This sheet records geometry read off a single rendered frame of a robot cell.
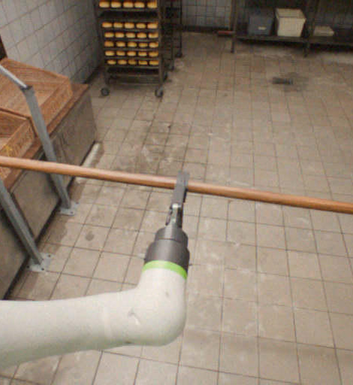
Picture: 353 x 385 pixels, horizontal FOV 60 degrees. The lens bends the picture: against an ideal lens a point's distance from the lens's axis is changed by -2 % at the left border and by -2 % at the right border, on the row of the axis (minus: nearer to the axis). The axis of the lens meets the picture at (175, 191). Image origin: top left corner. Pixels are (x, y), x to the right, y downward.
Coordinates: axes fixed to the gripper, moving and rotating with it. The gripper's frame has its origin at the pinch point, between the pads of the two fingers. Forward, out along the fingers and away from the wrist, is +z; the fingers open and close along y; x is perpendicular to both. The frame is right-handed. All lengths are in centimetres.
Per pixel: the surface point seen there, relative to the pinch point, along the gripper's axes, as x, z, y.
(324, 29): 154, 447, 74
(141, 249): -28, 58, 115
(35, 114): -92, 83, 38
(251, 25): 47, 428, 75
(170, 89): -45, 283, 114
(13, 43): -151, 166, 31
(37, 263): -90, 35, 116
